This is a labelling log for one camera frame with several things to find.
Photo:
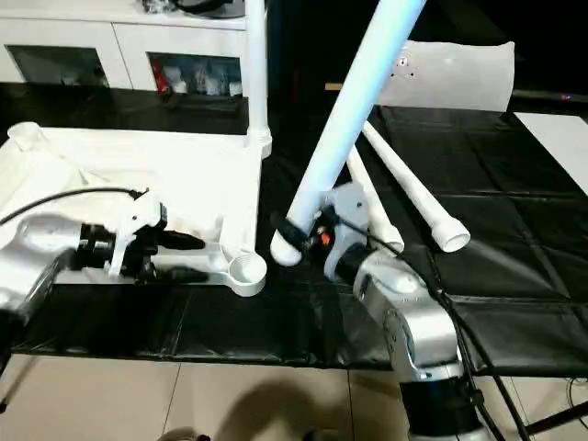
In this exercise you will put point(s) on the white plastic table leg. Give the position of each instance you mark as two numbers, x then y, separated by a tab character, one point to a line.
413	184
372	193
258	69
349	105

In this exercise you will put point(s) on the black mat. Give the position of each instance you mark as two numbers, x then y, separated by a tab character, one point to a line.
505	220

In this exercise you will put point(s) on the small tan label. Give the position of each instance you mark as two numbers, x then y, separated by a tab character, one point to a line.
333	86

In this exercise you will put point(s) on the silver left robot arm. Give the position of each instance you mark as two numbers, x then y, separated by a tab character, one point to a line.
32	257

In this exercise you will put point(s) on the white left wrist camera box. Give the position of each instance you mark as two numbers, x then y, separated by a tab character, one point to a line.
138	220

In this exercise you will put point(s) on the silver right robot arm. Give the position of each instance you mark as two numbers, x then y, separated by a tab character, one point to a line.
413	312

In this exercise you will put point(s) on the red bottle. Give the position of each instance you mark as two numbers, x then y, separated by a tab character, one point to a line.
161	77

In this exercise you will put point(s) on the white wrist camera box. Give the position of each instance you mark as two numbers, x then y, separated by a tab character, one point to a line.
138	220
351	206

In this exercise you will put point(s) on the white cabinet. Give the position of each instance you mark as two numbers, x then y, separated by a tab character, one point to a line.
92	32

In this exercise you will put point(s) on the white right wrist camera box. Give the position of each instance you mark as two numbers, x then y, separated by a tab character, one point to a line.
351	206

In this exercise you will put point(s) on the white flat board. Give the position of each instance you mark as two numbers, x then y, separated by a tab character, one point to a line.
558	142

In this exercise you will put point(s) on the black metal table frame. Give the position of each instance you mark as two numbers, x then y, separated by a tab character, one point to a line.
558	418

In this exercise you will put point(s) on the white plastic table top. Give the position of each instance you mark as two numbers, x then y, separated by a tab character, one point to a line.
138	174

